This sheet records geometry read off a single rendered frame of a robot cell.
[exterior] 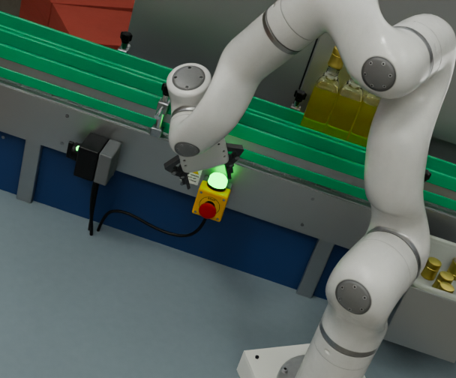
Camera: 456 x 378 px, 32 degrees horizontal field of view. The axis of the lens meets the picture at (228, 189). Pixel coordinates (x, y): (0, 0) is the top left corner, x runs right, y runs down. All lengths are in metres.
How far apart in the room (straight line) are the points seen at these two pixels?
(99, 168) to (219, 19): 0.50
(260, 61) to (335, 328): 0.50
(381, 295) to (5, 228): 0.97
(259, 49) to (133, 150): 0.61
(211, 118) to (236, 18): 0.66
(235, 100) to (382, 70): 0.33
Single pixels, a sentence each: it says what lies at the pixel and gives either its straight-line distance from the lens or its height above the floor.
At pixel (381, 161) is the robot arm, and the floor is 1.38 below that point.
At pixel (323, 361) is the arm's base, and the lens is 1.54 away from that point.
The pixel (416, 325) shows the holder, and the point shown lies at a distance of 1.81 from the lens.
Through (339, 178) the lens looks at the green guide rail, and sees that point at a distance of 1.84.
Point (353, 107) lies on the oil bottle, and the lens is 1.87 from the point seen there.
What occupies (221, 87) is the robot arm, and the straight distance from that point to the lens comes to 1.39.
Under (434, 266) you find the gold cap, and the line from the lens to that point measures 1.88.
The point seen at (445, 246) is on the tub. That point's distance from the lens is 1.94.
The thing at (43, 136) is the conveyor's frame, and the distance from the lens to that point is 1.93.
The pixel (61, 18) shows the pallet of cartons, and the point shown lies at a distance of 3.84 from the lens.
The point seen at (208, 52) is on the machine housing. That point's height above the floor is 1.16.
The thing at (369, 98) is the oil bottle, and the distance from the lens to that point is 1.87.
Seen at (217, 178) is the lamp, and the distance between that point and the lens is 1.80.
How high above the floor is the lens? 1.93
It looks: 31 degrees down
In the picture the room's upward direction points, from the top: 18 degrees clockwise
